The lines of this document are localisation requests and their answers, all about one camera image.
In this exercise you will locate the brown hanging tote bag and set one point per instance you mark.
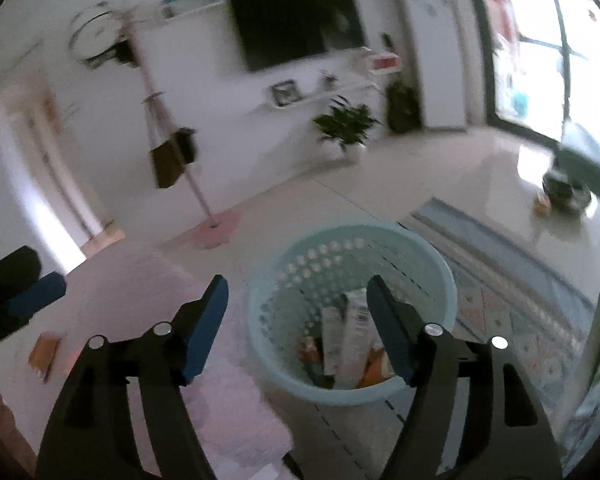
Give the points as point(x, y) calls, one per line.
point(163, 153)

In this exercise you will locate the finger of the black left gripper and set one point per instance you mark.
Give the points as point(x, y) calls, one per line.
point(17, 313)
point(18, 272)

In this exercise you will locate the orange white paper cup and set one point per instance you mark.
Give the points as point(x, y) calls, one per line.
point(378, 369)

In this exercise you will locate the white floor air conditioner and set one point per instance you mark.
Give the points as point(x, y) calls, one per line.
point(439, 63)

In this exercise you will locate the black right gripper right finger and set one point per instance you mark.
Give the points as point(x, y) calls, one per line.
point(474, 415)

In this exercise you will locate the patterned floor rug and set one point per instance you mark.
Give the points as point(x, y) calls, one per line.
point(502, 290)

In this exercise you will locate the orange snack wrapper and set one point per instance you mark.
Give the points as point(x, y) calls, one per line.
point(42, 355)

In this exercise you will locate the black hanging small bag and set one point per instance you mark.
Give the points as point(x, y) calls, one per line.
point(184, 137)

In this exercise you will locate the teal plastic laundry basket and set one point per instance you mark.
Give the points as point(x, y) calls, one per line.
point(287, 296)

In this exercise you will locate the green potted plant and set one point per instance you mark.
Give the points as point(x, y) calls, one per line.
point(347, 125)

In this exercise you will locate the teal white cube shelf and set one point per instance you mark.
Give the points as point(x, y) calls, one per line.
point(173, 8)

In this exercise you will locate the black robot vacuum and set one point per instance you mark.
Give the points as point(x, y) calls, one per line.
point(565, 194)

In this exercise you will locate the white milk carton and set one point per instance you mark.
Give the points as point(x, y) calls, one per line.
point(357, 340)

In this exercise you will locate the panda wall clock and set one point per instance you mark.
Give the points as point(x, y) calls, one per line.
point(93, 32)

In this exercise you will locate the black guitar bag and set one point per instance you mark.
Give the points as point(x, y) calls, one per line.
point(403, 111)

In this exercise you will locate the sliding glass balcony door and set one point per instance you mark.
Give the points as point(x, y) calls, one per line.
point(550, 83)

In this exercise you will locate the red white box shelf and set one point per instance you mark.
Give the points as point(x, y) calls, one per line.
point(384, 63)

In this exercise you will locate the wall mounted black television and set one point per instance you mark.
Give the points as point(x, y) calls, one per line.
point(276, 32)

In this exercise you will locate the black picture frame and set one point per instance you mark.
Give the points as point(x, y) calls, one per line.
point(285, 93)

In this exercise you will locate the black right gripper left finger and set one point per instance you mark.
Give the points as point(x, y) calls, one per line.
point(90, 435)

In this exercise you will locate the white wall shelf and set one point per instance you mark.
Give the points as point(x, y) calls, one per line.
point(342, 90)

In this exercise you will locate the pink coat rack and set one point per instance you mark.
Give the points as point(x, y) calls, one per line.
point(217, 229)

